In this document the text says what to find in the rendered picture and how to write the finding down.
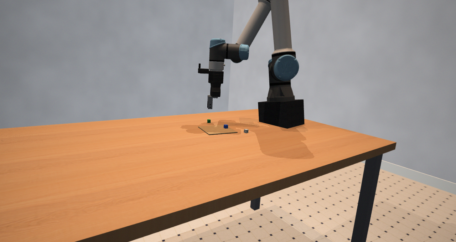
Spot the tan mat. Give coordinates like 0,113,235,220
198,125,238,135

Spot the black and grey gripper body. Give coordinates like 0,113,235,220
198,61,225,97

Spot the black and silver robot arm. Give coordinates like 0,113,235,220
209,0,299,102

